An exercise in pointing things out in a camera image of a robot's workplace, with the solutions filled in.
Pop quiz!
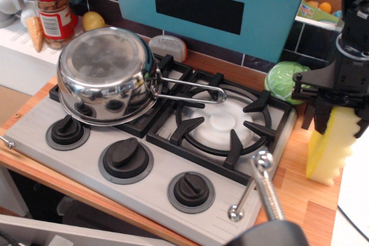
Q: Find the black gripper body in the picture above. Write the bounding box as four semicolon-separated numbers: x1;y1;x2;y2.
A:
292;63;368;111

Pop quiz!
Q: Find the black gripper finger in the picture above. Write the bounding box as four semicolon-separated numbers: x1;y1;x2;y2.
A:
314;96;333;134
355;110;368;138

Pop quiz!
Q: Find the yellow sponge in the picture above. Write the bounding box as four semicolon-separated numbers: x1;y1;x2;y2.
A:
306;107;360;186

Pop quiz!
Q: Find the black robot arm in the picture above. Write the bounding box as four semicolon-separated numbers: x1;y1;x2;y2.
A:
292;0;368;138

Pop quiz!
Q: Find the stainless steel pot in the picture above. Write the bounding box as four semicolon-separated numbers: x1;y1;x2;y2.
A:
57;27;227;126

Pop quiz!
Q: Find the green toy cabbage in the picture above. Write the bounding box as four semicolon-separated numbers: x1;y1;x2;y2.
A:
264;61;311;105

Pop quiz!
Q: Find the orange toy fruit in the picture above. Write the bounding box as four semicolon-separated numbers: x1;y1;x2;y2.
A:
318;2;332;14

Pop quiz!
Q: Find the silver metal clamp screw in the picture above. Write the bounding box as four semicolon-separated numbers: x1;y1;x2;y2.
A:
228;150;285;222

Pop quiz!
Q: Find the right black burner grate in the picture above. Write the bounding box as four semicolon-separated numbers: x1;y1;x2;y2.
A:
146;70;297;185

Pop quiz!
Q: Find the black burner grate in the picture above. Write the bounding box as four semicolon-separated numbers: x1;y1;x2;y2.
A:
49;54;193;138
146;70;297;185

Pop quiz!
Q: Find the large teal plastic bin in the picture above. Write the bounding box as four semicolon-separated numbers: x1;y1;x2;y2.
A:
118;0;301;62

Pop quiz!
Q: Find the grey toy stove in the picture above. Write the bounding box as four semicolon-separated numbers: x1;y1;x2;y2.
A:
5;56;297;245

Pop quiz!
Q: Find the left black burner grate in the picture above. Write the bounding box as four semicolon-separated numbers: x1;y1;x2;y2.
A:
49;54;193;138

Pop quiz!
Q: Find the right black stove knob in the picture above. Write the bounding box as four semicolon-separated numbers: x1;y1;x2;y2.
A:
167;172;215;214

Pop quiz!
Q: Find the black stove knob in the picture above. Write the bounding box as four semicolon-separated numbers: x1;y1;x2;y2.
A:
98;137;154;185
167;172;215;214
46;115;91;151

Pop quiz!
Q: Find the middle black stove knob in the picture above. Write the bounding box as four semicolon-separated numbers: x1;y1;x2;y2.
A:
98;137;154;185

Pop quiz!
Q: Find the yellow toy lemon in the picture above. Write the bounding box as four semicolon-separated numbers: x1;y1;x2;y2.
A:
82;11;106;31

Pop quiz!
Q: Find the left black stove knob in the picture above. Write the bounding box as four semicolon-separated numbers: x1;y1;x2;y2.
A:
46;115;91;151

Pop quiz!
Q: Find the red lid spice jar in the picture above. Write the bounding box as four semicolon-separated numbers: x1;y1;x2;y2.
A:
35;0;74;50

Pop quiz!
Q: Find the toy ice cream cone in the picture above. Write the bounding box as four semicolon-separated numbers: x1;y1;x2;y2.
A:
21;8;44;52

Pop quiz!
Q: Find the small metal rod left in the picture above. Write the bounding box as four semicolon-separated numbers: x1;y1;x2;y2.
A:
0;136;16;149

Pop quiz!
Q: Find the grey toy faucet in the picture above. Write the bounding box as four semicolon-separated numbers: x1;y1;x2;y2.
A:
1;0;25;28

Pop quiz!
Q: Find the grey panel bottom left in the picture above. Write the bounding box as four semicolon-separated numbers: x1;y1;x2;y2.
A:
1;215;171;245

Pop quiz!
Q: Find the dark vertical post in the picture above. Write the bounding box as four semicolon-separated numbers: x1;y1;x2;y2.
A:
302;99;315;130

